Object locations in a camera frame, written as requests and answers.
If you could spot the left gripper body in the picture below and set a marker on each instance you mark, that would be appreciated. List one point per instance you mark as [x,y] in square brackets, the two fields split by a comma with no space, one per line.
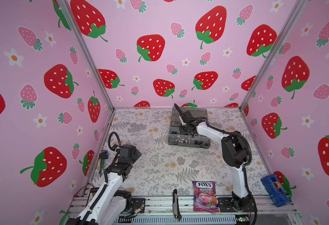
[135,157]

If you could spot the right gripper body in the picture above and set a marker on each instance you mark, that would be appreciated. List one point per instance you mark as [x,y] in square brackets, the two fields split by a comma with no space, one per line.
[183,129]

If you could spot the silver wing nuts pile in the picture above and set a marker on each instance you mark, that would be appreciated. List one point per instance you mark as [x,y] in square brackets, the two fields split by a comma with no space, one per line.
[181,140]

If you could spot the grey plastic organizer box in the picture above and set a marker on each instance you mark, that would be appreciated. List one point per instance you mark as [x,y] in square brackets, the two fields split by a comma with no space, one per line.
[184,135]

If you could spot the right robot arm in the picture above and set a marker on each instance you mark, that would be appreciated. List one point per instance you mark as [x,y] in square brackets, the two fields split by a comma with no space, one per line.
[236,152]

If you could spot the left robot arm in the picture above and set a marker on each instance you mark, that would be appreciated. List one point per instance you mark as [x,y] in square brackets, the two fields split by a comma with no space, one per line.
[109,201]

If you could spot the hex key set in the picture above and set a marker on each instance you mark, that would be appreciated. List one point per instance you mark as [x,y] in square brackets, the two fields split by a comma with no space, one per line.
[103,156]

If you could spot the black utility knife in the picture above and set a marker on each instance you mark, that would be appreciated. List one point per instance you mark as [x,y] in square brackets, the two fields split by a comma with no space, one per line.
[176,211]

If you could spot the Fox's candy bag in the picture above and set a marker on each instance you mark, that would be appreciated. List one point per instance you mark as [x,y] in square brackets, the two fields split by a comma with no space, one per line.
[205,199]

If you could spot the blue tape dispenser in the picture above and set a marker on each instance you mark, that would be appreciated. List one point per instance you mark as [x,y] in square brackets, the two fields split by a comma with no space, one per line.
[275,190]

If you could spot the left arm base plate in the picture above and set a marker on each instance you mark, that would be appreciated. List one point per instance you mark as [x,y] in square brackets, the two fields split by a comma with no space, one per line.
[133,205]

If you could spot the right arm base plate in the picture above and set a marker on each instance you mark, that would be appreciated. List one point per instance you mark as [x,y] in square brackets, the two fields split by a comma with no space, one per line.
[235,204]

